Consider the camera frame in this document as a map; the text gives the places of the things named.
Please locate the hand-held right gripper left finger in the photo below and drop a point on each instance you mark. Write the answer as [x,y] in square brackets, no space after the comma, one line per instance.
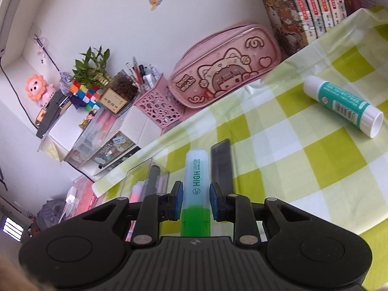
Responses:
[178,198]

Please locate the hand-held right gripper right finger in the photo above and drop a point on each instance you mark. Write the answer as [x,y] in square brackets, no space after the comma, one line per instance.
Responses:
[215,201]

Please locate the green highlighter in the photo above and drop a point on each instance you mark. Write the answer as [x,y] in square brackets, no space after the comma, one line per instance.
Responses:
[195,182]

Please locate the clear plastic box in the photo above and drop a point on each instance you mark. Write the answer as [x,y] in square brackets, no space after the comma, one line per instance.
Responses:
[133,172]

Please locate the white green glue stick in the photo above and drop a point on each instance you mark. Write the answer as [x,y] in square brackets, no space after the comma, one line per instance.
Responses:
[339,104]

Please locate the white drawer organizer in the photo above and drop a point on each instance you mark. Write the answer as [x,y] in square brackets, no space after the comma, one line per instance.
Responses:
[142,127]

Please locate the green checked tablecloth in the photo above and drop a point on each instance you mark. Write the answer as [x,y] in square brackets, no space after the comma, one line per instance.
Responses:
[303,172]

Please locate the pink perforated pen holder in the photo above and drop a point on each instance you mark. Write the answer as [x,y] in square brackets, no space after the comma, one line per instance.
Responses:
[157,106]

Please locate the white charger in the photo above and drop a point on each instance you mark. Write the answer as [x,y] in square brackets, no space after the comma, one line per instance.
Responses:
[71,197]

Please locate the clear storage box pink contents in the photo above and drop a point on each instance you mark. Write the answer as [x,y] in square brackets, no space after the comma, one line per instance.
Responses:
[77,154]

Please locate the small brown figurine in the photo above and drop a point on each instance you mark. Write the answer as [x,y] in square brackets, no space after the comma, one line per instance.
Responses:
[87,120]

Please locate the square glass vase with label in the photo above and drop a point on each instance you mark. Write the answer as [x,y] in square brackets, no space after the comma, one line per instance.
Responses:
[122,88]

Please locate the grey plastic bag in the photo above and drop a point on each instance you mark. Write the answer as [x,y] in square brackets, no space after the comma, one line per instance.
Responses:
[50,215]

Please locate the bunch of pens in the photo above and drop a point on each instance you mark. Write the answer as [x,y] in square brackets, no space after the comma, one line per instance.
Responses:
[141,72]

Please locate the yellow printed paper sheet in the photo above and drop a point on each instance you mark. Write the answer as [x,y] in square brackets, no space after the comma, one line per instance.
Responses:
[53,151]

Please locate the pink cartoon pencil case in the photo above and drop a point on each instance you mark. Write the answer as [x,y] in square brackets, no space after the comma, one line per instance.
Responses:
[224,66]

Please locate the colourful puzzle cube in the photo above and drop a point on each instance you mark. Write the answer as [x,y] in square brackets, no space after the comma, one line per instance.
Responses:
[86,95]

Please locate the black flat device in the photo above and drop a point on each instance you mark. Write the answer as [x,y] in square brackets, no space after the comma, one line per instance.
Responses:
[51,112]

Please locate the lucky bamboo plant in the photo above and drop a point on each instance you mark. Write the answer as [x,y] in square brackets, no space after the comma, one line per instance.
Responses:
[91,63]

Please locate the small orange box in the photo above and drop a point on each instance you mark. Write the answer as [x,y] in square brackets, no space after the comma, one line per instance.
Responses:
[40,116]

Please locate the purple hanging sachet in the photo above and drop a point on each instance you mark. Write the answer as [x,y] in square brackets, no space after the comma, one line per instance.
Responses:
[64,80]

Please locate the white window grille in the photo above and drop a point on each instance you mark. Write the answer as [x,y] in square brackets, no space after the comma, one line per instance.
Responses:
[12,229]

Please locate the pink orange lion toy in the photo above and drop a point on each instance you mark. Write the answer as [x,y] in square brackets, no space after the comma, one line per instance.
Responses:
[35,88]

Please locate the row of cartoon cover books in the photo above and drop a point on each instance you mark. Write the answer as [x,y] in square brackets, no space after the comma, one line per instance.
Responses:
[282,15]

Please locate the pink ribbon bow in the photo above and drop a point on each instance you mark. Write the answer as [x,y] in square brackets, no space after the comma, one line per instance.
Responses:
[41,47]

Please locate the orange wall sticker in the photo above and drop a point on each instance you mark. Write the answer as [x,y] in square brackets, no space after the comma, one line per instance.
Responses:
[155,1]

